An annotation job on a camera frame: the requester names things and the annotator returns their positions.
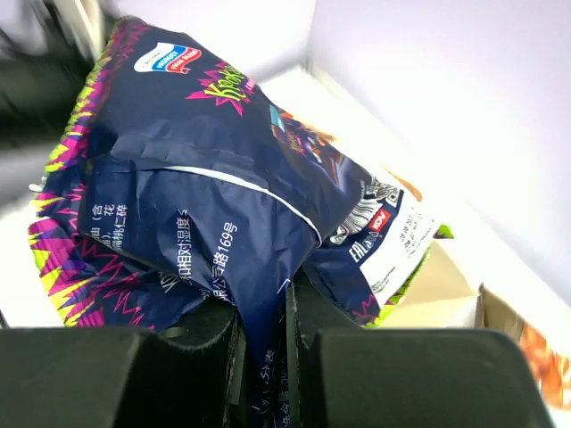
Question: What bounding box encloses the dark navy snack packet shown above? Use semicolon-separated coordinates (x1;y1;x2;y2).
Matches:
29;17;451;427

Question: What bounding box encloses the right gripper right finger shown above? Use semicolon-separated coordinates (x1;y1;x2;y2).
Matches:
286;276;553;427

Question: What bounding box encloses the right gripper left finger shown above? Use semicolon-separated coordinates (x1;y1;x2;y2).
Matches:
1;302;239;427

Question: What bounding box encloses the beige paper bag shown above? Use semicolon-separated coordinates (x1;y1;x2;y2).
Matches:
380;240;525;341

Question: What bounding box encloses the brown snack packet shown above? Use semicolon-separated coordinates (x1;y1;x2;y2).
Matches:
518;324;570;411

